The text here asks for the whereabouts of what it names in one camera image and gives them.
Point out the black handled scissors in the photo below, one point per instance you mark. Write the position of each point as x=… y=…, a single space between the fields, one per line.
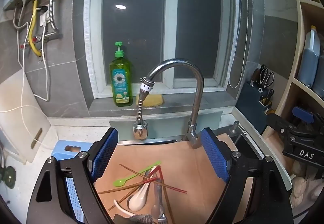
x=266 y=78

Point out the green dish soap bottle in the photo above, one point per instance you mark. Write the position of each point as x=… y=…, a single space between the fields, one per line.
x=120 y=77

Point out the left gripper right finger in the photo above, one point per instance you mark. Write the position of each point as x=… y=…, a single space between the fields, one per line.
x=218 y=153

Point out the blue plastic drain basket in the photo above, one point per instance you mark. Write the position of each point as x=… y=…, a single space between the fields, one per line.
x=68 y=149

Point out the yellow sponge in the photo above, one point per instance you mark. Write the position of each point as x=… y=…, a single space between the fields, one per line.
x=153 y=100

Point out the dark knife block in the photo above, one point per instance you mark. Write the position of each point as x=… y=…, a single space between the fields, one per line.
x=250 y=106

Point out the white ceramic spoon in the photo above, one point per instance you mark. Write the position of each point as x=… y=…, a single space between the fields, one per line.
x=137 y=202
x=130 y=214

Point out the metal spoon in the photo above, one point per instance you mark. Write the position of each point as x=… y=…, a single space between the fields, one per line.
x=157 y=210

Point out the wooden shelf unit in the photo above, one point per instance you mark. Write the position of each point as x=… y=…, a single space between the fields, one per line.
x=286 y=24

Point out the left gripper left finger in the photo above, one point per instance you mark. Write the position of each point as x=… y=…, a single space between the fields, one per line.
x=100 y=154

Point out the right white knit glove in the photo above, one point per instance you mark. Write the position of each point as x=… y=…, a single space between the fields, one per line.
x=307 y=183

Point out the white cutting board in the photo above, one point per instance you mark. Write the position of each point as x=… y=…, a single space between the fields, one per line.
x=23 y=124

